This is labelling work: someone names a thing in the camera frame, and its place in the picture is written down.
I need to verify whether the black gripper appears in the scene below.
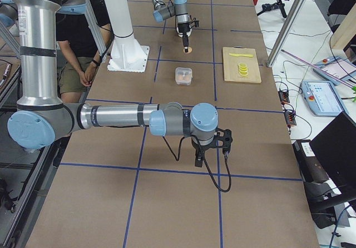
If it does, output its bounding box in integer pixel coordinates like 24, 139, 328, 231
191, 136, 214, 167
179, 23, 189, 48

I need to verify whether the clear plastic egg carton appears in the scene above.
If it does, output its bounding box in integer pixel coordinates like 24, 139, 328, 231
175, 67, 192, 86

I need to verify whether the bamboo cutting board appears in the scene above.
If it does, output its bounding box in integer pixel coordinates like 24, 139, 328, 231
222, 47, 261, 83

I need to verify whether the yellow plastic knife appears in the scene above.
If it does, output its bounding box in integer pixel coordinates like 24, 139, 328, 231
229, 53, 254, 58

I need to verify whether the seated person black shirt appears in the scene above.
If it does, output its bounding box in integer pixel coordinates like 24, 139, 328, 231
56, 13, 101, 103

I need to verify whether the reacher grabber stick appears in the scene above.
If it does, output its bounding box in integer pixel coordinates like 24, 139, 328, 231
281, 49, 355, 91

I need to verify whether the teach pendant near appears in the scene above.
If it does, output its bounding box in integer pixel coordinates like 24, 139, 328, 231
301, 80, 349, 117

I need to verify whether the teach pendant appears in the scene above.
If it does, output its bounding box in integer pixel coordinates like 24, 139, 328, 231
301, 80, 349, 117
313, 56, 355, 86

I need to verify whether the teach pendant far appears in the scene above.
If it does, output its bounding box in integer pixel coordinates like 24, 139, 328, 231
313, 56, 355, 86

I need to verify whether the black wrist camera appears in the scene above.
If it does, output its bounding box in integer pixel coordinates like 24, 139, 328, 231
215, 128, 233, 159
189, 20, 199, 28

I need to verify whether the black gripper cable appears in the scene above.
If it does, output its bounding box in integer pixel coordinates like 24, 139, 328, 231
162, 135, 232, 193

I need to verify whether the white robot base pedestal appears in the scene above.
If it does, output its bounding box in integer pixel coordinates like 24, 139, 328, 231
105, 0, 150, 73

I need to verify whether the aluminium frame post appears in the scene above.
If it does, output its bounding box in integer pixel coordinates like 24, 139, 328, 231
266, 0, 306, 68

